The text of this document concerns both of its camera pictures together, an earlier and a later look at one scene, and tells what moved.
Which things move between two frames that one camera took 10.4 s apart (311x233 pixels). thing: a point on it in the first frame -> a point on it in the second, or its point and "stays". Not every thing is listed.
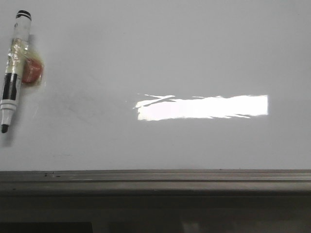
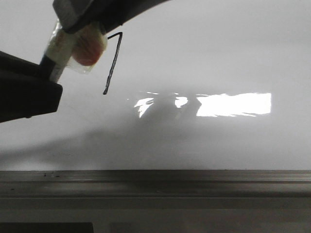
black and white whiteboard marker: (23, 66) -> (78, 50)
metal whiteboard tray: (156, 201) stays
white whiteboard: (161, 85) stays
